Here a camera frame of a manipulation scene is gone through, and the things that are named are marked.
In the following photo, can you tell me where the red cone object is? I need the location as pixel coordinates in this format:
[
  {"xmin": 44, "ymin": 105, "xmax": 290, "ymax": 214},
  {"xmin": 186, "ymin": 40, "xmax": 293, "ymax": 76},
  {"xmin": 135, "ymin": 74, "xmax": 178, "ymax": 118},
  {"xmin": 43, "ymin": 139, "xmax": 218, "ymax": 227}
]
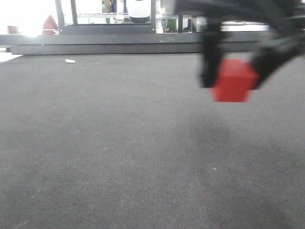
[{"xmin": 42, "ymin": 14, "xmax": 58, "ymax": 35}]

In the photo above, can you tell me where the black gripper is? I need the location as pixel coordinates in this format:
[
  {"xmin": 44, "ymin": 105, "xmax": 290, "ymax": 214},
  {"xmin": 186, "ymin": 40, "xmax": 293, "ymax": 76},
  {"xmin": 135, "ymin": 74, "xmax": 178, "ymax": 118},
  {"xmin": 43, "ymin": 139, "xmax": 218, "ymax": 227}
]
[{"xmin": 174, "ymin": 0, "xmax": 305, "ymax": 89}]

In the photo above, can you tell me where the red magnetic cube block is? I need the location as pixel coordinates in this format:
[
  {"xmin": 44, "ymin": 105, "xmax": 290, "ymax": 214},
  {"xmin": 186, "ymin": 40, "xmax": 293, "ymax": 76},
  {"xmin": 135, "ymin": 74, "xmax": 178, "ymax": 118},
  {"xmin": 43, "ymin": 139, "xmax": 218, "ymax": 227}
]
[{"xmin": 210, "ymin": 59, "xmax": 259, "ymax": 103}]

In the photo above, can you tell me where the dark grey carpet mat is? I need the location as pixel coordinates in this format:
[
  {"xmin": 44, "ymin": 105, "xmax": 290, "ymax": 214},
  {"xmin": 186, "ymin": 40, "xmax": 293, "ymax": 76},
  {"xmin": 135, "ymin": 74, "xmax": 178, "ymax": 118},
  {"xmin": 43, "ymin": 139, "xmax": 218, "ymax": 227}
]
[{"xmin": 0, "ymin": 54, "xmax": 305, "ymax": 229}]

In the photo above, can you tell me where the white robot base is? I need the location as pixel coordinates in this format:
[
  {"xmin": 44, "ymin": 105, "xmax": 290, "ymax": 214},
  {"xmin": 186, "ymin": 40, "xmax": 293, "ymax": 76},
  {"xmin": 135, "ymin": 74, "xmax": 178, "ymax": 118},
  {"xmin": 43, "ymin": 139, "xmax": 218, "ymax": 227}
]
[{"xmin": 115, "ymin": 0, "xmax": 162, "ymax": 34}]

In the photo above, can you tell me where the black metal frame rack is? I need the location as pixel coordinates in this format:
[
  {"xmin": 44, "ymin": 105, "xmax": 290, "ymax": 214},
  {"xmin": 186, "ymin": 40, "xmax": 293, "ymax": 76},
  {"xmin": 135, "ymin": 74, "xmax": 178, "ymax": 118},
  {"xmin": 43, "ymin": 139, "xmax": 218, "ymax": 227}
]
[{"xmin": 0, "ymin": 0, "xmax": 263, "ymax": 55}]

